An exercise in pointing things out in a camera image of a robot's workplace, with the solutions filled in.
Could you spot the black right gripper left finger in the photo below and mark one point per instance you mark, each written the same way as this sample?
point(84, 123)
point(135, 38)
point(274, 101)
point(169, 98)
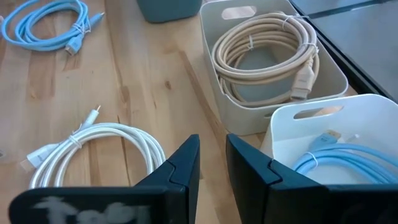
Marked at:
point(149, 202)

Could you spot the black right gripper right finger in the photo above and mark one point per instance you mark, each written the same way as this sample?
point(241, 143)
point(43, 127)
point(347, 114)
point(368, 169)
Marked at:
point(280, 199)

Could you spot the beige plastic bin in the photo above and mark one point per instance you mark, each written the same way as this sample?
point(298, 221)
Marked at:
point(236, 118)

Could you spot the white plastic bin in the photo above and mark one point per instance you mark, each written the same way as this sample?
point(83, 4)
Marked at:
point(367, 118)

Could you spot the black rig base panel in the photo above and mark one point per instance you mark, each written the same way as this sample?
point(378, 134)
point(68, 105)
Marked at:
point(367, 40)

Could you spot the dark teal plastic bin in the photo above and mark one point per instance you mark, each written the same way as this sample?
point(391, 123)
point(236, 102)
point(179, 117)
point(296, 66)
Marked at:
point(168, 11)

